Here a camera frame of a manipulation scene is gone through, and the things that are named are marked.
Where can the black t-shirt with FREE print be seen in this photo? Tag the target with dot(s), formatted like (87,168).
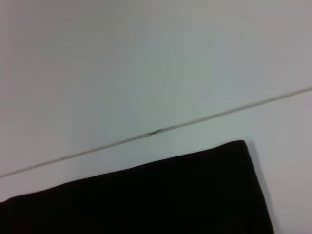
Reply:
(158,195)

